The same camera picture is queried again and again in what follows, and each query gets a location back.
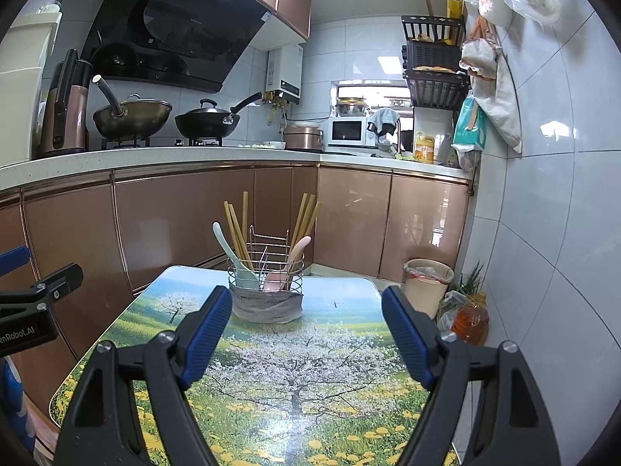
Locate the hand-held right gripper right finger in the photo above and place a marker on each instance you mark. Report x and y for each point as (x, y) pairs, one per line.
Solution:
(407, 335)

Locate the black kitchen rack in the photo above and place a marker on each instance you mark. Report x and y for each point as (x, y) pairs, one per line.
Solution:
(432, 90)

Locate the rose gold kitchen appliance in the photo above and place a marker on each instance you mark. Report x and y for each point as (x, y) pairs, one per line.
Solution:
(63, 126)

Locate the teal hanging bag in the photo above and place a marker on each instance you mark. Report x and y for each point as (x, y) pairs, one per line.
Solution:
(470, 126)

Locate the wooden chopsticks pair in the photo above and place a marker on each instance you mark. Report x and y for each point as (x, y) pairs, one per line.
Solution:
(304, 218)

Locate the pile of white round food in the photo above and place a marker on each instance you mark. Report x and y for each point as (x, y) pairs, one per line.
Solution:
(271, 145)

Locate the row of brown base cabinets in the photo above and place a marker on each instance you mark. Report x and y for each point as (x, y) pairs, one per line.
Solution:
(170, 223)

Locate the white stone kitchen countertop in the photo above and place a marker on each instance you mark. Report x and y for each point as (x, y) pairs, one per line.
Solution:
(194, 155)

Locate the bronze wok with lid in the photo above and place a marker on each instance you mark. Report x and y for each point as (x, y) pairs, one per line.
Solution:
(131, 119)

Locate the black range hood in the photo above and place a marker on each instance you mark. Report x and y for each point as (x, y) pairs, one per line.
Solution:
(184, 24)

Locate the black wok with lid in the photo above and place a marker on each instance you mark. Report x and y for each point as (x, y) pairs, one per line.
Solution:
(203, 124)

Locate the light blue ceramic spoon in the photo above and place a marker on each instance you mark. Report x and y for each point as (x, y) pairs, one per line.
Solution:
(246, 276)

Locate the pink ceramic spoon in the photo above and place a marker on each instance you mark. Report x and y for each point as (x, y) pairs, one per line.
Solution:
(300, 248)

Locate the large amber oil bottle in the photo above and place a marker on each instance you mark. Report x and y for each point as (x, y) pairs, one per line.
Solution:
(470, 323)

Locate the brown rice cooker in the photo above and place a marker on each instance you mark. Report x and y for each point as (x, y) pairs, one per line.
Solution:
(303, 138)

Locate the gas stove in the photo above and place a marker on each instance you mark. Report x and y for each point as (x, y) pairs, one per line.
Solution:
(203, 143)

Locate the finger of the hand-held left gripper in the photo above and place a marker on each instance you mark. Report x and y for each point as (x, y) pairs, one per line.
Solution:
(58, 279)
(12, 259)

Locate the grey blue towel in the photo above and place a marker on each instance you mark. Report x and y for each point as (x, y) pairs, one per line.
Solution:
(385, 116)

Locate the yellow roll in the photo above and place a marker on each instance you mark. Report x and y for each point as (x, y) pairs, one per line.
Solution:
(455, 4)

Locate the wooden rolling pin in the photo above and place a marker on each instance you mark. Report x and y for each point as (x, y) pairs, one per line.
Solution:
(428, 6)

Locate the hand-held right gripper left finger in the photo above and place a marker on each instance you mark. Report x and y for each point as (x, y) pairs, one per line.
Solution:
(206, 335)

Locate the white microwave oven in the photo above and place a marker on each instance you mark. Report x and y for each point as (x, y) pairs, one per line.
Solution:
(344, 131)

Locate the yellow cooking oil bottle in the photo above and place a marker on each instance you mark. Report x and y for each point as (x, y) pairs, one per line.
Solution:
(426, 150)

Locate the white refrigerator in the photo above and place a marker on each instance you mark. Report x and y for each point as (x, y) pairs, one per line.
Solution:
(24, 82)

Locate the green onions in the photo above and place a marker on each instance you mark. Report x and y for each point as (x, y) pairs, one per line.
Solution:
(473, 281)

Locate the wooden chopstick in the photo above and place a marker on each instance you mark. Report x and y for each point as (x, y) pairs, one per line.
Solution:
(298, 216)
(313, 221)
(244, 218)
(309, 221)
(240, 233)
(234, 228)

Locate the crumpled plastic bag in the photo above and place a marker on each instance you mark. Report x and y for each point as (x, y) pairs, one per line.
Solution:
(449, 308)

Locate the white gas water heater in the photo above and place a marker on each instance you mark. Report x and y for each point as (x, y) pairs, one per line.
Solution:
(286, 70)

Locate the steel pot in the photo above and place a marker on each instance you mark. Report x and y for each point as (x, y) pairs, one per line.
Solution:
(351, 108)

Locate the beige trash bin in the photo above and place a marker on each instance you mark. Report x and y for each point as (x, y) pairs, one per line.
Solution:
(427, 296)

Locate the white woven sack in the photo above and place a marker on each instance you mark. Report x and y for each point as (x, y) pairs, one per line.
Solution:
(499, 107)

